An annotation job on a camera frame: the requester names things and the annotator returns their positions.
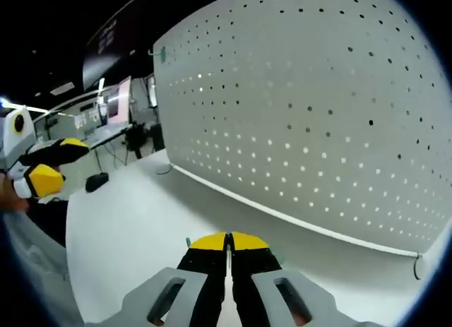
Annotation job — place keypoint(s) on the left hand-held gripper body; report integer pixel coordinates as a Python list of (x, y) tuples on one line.
[(17, 136)]

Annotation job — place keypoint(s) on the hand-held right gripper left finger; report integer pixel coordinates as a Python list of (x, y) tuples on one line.
[(141, 306)]

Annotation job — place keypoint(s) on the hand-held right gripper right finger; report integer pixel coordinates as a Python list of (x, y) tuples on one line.
[(310, 302)]

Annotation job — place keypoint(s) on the grey perforated mounting plate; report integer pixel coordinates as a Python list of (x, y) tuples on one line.
[(300, 111)]

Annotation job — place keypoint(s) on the person's left hand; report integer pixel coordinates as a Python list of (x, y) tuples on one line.
[(8, 196)]

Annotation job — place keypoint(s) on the black computer mouse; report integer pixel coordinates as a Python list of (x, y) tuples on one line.
[(96, 182)]

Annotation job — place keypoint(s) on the pink-lit computer monitor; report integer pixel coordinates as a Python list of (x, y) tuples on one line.
[(118, 101)]

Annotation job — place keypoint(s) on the grey mesh office chair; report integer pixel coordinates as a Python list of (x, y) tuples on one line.
[(39, 270)]

